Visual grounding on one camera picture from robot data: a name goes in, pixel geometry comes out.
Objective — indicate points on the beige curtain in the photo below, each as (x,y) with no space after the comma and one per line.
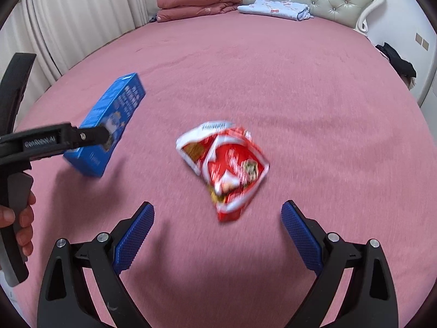
(61,33)

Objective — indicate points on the pink bed sheet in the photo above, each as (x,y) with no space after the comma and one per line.
(241,113)

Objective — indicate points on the person left hand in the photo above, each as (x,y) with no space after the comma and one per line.
(26,218)

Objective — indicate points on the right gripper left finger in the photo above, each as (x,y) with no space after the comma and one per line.
(65,299)

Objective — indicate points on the wall switch plates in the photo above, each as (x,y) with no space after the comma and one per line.
(423,42)

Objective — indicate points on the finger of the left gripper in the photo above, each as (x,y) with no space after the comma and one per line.
(86,137)

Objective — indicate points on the red snack wrapper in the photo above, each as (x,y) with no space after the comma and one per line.
(230,163)

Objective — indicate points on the black clothes pile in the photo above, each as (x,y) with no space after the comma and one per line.
(401,66)

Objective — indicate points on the grey nightstand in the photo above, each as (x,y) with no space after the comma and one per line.
(409,81)

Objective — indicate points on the blue cardboard box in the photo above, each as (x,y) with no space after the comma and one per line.
(113,111)

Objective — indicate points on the folded light blue blanket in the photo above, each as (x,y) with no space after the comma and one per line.
(284,9)

